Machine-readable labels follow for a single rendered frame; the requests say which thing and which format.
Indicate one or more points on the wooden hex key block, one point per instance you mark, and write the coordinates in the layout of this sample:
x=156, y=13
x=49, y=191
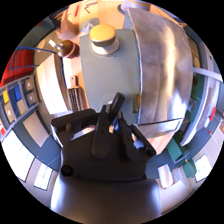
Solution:
x=68, y=28

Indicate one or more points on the red pencil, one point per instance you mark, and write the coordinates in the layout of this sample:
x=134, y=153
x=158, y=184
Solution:
x=76, y=10

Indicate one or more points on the grey table saw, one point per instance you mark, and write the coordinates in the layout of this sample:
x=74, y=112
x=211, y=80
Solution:
x=208, y=94

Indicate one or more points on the black hex key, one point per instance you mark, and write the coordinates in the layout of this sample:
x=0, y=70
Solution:
x=87, y=9
x=52, y=15
x=54, y=21
x=53, y=18
x=56, y=26

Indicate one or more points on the yellow bin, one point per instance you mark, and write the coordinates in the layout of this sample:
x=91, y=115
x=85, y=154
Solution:
x=5, y=96

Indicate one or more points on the grey cone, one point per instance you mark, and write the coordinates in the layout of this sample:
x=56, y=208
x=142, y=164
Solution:
x=89, y=25

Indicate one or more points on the blue bin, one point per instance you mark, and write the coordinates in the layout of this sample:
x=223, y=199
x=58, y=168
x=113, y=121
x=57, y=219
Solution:
x=17, y=92

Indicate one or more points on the beige box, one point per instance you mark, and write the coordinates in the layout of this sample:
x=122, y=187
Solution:
x=21, y=107
x=9, y=112

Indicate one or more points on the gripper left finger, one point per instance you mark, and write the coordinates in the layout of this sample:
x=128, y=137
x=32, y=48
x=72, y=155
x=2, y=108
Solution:
x=99, y=133

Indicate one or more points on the grey shelf unit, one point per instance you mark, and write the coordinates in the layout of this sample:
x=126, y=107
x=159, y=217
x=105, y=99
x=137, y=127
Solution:
x=21, y=112

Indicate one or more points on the brass knob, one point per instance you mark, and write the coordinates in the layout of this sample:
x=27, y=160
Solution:
x=102, y=34

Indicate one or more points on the black gib lever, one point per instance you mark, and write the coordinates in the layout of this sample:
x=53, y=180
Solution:
x=117, y=101

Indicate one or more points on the grey-blue planer body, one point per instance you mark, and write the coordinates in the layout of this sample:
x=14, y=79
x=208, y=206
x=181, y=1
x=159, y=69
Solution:
x=108, y=75

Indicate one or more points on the red tool cabinet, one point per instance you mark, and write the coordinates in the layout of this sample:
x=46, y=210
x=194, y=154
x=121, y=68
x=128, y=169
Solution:
x=17, y=64

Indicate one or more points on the window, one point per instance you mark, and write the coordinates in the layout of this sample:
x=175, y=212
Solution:
x=17, y=154
x=203, y=168
x=43, y=176

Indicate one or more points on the white graduated dial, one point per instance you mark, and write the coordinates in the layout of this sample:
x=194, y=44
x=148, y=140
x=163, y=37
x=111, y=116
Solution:
x=113, y=49

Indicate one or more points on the pale dust collector bag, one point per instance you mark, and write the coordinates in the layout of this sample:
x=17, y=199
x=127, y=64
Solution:
x=165, y=176

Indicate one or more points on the grey box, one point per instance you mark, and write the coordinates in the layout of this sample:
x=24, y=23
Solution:
x=30, y=98
x=28, y=84

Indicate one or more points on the white dotted floor mat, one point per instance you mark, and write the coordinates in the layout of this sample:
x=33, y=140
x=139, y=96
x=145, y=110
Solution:
x=50, y=84

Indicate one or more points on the red striped oil can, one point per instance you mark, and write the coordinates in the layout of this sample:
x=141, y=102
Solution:
x=70, y=49

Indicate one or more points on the green bandsaw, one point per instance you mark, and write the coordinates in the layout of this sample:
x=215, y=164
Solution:
x=176, y=148

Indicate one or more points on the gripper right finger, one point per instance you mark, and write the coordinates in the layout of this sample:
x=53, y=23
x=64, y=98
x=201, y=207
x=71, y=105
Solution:
x=126, y=143

